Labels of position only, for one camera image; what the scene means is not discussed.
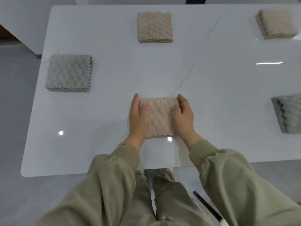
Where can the grey folded towel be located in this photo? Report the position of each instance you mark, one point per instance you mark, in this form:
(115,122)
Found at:
(289,112)
(68,72)

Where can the person's right forearm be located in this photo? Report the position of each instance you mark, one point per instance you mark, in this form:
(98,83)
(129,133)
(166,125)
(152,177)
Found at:
(235,183)

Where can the beige towel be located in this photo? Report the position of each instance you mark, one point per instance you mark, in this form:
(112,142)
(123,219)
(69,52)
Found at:
(160,117)
(155,27)
(277,23)

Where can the person's left hand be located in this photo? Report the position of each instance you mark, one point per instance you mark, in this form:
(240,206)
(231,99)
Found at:
(137,122)

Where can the black wall panel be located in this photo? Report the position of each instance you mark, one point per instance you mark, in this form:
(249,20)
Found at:
(195,0)

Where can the person's right thumb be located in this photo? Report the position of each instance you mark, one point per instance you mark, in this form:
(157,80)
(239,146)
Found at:
(177,110)

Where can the person's left forearm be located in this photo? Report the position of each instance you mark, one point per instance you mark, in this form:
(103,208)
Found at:
(103,185)

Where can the person's right hand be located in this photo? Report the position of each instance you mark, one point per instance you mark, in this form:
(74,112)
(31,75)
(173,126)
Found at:
(184,122)

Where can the person's left thumb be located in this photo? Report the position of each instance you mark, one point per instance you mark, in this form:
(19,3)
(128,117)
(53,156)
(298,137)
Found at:
(144,108)

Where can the person's left leg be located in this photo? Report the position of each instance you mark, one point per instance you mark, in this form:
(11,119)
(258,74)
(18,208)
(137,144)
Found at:
(142,200)

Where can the person's leg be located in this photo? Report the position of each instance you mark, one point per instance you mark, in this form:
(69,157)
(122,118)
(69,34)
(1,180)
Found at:
(174,202)
(142,200)

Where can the black chair leg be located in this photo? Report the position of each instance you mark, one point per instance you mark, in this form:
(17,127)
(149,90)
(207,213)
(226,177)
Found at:
(207,205)

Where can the person's right leg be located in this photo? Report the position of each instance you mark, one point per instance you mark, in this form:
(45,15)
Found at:
(174,202)

